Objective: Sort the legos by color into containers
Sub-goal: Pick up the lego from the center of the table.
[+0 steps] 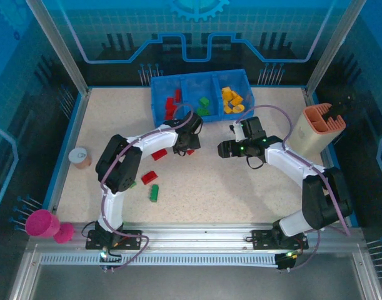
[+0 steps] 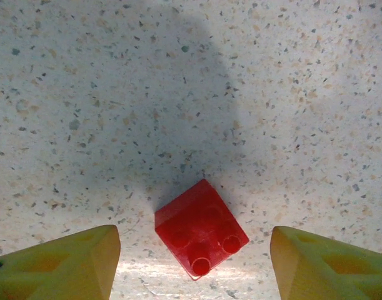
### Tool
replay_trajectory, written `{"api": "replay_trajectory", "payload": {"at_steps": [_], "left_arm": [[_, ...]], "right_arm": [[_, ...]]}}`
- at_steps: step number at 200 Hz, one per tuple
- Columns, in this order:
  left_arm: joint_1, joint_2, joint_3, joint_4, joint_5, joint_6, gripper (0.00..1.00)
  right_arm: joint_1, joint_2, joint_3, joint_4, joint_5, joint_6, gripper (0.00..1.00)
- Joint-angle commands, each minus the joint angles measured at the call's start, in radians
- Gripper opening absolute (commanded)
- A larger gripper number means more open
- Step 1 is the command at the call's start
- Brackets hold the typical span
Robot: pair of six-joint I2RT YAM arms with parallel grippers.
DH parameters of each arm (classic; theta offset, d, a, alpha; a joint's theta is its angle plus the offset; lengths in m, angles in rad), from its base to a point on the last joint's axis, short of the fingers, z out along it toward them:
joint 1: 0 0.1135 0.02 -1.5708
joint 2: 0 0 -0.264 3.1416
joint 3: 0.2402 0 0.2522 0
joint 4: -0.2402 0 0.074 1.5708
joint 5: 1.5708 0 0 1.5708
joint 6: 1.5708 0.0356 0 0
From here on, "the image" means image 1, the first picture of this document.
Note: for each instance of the pink dumbbell-shaped toy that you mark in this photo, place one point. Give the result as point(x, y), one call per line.
point(40, 223)

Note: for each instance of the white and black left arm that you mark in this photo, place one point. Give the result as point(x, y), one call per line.
point(111, 206)

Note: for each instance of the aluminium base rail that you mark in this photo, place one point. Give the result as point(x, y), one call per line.
point(194, 237)

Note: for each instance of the small black controller board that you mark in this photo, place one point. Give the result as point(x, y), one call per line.
point(112, 261)
point(286, 261)

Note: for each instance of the tin can with pull tab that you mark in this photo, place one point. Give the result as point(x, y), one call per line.
point(79, 156)

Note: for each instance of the red lego brick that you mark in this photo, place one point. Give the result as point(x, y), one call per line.
point(190, 152)
point(159, 154)
point(149, 177)
point(170, 114)
point(169, 103)
point(177, 95)

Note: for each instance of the green lego brick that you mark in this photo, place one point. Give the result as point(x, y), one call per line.
point(132, 185)
point(204, 101)
point(203, 111)
point(153, 192)

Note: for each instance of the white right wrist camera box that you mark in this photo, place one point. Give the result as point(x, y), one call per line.
point(239, 132)

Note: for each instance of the blue three-compartment plastic bin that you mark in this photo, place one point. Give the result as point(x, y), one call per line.
point(165, 86)

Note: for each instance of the aluminium frame post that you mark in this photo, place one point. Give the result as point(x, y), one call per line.
point(60, 47)
point(333, 47)

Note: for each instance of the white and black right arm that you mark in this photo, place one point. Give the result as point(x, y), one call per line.
point(290, 159)

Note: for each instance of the beige holder with orange rim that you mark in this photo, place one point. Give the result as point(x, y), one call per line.
point(306, 137)

